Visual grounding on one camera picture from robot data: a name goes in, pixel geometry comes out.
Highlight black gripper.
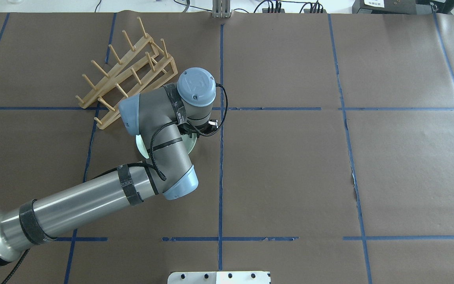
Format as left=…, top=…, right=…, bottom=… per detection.
left=180, top=119, right=219, bottom=137

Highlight pale green plate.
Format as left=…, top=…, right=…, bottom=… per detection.
left=135, top=134, right=197, bottom=159

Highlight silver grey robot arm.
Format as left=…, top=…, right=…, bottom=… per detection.
left=0, top=67, right=225, bottom=267

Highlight wooden plate rack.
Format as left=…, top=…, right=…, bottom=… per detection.
left=75, top=16, right=178, bottom=130

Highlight blue tape line centre lengthwise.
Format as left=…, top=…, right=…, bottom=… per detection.
left=218, top=24, right=225, bottom=271

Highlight blue tape line near crosswise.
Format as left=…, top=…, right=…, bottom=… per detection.
left=54, top=236, right=454, bottom=242

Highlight black power strip plugs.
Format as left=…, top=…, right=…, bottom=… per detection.
left=252, top=0, right=327, bottom=14

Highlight black device box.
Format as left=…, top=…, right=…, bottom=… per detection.
left=352, top=0, right=417, bottom=15

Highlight white perforated base plate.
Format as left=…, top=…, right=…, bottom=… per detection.
left=167, top=271, right=272, bottom=284

